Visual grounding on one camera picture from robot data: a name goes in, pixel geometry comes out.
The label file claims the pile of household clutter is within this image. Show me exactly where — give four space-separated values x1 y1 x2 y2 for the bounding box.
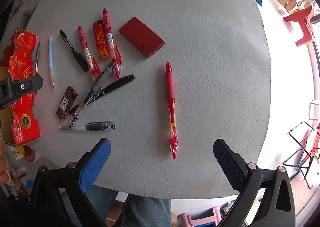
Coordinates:
7 145 43 192

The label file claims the black marker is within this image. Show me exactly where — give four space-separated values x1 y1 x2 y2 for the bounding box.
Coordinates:
68 74 136 115
59 30 89 72

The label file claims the grey felt table cover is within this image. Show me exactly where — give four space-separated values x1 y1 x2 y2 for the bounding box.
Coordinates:
26 0 273 200

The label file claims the black folding rack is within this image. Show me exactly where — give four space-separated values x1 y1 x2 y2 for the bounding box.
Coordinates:
283 121 320 189

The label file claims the red case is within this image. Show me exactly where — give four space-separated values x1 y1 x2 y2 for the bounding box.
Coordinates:
119 17 165 58

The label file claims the person's jeans leg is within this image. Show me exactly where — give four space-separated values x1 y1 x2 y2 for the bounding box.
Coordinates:
85 184 172 227

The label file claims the person's left hand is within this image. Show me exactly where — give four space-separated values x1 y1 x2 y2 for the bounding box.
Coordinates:
0 139 10 184

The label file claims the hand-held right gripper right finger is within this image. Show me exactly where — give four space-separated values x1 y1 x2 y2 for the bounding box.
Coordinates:
213 138 297 227

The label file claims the thin grey pen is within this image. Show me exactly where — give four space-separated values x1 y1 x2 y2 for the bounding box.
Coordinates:
35 41 41 95

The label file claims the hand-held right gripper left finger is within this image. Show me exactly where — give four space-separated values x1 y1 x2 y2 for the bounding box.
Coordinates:
27 138 111 227

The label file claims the red plastic stool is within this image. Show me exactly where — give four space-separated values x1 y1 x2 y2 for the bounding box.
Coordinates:
283 6 316 47

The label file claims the red gel pen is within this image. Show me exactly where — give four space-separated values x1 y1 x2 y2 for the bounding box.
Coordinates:
102 8 122 80
77 26 102 80
165 62 179 160

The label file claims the light blue pen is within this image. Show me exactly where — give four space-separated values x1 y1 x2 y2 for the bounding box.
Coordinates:
48 36 55 89

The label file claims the red lighter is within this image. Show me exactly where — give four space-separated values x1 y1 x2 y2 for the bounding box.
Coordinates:
93 20 111 60

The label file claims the dark brown lighter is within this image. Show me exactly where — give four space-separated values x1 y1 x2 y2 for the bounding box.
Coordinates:
56 86 78 122

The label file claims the clear black gel pen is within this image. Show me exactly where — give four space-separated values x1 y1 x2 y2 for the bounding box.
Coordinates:
60 121 116 132

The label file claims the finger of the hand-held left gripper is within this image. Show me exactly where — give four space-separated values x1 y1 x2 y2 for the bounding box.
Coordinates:
0 75 43 110

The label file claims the grey grip clear pen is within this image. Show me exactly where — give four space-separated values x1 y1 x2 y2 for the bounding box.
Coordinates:
69 60 118 128

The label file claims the pink plastic stool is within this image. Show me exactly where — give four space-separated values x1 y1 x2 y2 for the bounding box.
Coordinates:
180 206 223 227

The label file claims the red cardboard box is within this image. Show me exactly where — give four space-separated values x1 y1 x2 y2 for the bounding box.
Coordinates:
0 28 42 148

